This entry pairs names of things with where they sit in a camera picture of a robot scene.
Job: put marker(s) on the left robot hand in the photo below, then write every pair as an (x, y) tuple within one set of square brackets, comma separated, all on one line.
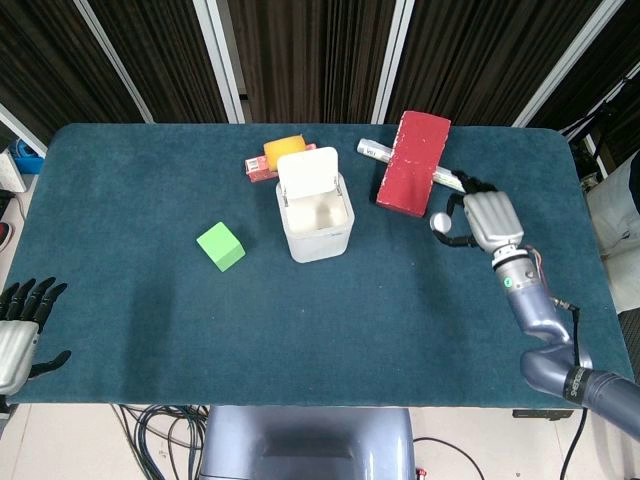
[(15, 345)]

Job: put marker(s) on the teal table cloth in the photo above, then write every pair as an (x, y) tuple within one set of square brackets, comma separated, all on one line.
[(320, 325)]

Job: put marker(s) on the white fabric bag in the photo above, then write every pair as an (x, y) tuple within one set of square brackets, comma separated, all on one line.
[(617, 225)]

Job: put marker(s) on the black table control panel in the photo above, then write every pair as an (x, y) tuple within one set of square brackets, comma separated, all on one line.
[(542, 414)]

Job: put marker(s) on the white frame post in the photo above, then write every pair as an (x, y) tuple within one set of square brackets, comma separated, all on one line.
[(565, 65), (220, 60), (115, 60), (392, 60)]

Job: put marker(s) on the blue-grey robot torso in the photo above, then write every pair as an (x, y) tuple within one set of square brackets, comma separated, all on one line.
[(305, 445)]

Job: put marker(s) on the green foam cube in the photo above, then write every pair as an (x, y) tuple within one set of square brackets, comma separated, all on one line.
[(220, 247)]

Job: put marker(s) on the dark pleated curtain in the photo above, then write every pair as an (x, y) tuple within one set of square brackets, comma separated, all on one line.
[(310, 55)]

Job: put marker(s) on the blue plastic item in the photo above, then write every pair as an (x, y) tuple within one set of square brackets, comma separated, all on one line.
[(27, 157)]

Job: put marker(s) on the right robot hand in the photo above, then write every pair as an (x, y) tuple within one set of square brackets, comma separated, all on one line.
[(492, 217)]

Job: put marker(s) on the yellow sponge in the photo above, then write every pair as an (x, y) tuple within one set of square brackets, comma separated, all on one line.
[(285, 150)]

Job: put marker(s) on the white bottle cap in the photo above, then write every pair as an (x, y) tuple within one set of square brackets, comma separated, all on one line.
[(441, 221)]

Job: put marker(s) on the red cardboard wrap box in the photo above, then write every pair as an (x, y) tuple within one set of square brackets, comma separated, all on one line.
[(256, 170)]

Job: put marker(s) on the red foam brick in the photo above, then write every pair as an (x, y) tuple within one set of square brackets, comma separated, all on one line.
[(412, 165)]

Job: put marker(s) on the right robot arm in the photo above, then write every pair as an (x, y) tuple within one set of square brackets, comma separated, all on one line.
[(540, 310)]

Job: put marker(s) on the white open-lid container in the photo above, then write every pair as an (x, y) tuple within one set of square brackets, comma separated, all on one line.
[(315, 245)]

